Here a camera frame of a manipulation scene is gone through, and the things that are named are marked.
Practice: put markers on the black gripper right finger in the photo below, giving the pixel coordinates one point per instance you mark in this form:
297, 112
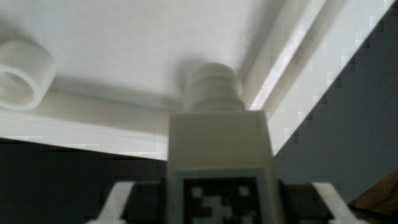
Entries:
343, 216

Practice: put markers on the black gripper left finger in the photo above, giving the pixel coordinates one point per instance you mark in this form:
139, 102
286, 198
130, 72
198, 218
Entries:
111, 213

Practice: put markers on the white square table top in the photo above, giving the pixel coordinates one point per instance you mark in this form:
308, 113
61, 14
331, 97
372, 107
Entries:
130, 43

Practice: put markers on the white table leg with tag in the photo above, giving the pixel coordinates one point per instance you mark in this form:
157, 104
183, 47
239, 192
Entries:
223, 185

